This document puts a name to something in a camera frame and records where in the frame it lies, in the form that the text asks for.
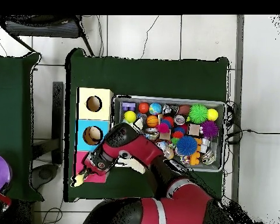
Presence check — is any yellow plush duck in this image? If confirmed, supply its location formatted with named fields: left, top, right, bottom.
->
left=71, top=169, right=90, bottom=188

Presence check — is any blue spiky rubber toy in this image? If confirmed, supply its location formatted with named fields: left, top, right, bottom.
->
left=176, top=135, right=198, bottom=156

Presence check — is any wooden box with three holes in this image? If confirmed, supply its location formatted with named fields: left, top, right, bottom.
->
left=72, top=87, right=114, bottom=184

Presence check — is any clear mesh bin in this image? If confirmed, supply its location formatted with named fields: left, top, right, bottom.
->
left=108, top=94, right=228, bottom=173

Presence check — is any dark round floor base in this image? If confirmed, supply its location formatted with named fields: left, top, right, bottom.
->
left=29, top=163, right=60, bottom=190

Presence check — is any yellow plastic ball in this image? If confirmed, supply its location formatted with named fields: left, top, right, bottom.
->
left=123, top=110, right=138, bottom=124
left=206, top=108, right=219, bottom=122

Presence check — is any black upright panel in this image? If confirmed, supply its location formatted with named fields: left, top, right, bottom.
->
left=51, top=81, right=64, bottom=165

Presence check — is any small orange basketball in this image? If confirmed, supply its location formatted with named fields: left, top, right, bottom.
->
left=146, top=115, right=160, bottom=128

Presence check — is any red-orange ball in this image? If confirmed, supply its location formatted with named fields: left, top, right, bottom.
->
left=138, top=101, right=151, bottom=114

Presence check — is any blue globe ball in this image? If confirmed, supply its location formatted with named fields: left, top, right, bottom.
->
left=149, top=102, right=163, bottom=116

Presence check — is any orange toy building block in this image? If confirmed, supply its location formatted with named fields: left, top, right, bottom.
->
left=189, top=137, right=203, bottom=166

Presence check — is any green cloth side table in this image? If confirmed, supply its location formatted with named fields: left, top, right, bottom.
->
left=0, top=52, right=44, bottom=202

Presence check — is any dark green table cloth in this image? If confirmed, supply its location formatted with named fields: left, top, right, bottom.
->
left=64, top=47, right=230, bottom=203

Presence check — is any green spiky rubber ball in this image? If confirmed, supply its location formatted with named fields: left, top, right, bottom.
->
left=188, top=103, right=209, bottom=124

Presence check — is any purple spiky monster toy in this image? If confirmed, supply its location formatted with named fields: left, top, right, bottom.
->
left=201, top=120, right=219, bottom=139

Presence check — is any black office chair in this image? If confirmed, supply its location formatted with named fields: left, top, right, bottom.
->
left=0, top=15, right=95, bottom=57

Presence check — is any black cable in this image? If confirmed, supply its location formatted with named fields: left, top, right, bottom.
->
left=226, top=128, right=280, bottom=138

